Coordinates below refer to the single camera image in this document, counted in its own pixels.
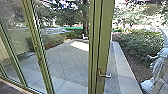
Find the green framed glass window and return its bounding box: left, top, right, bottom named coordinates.
left=0, top=0, right=43, bottom=91
left=0, top=61, right=9, bottom=83
left=19, top=0, right=98, bottom=94

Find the pale outdoor bench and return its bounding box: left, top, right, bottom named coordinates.
left=81, top=33, right=90, bottom=42

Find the reddish low shrub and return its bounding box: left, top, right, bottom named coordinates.
left=25, top=33, right=66, bottom=52

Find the green hedge bush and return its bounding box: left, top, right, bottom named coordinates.
left=113, top=29, right=165, bottom=62

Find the leafy tree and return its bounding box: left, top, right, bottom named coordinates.
left=33, top=0, right=91, bottom=38

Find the green framed glass door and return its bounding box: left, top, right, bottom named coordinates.
left=95, top=0, right=168, bottom=94

